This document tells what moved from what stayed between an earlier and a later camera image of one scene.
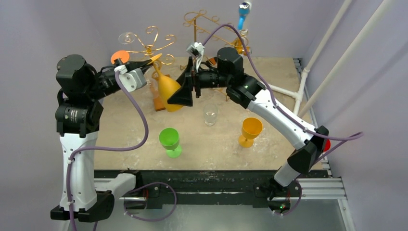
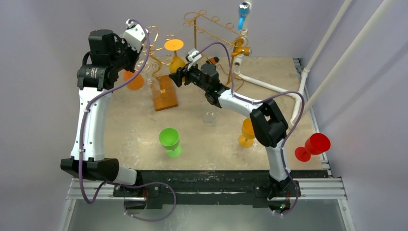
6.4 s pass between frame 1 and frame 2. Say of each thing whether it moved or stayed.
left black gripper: moved
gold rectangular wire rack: stayed
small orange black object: stayed
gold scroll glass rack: stayed
